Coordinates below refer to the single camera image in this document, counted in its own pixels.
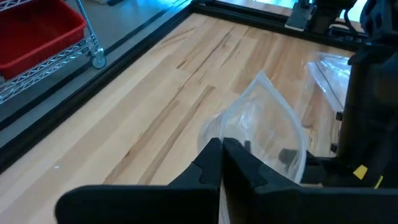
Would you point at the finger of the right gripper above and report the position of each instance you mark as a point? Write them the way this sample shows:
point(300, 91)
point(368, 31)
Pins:
point(323, 169)

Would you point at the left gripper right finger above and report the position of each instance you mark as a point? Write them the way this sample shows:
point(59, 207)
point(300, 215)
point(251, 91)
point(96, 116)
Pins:
point(295, 208)

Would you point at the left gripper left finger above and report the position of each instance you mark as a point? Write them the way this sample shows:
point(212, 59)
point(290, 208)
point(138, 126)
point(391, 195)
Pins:
point(140, 205)

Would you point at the clear zip bag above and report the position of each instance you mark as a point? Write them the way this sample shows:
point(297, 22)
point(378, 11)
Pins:
point(264, 124)
point(329, 81)

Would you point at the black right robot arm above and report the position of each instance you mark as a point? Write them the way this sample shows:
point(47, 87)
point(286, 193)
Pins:
point(382, 18)

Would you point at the red plastic bin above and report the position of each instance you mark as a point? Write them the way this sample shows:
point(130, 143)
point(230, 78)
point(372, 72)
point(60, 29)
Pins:
point(37, 34)

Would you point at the black aluminium table frame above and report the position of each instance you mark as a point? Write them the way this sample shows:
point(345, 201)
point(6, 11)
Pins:
point(248, 17)

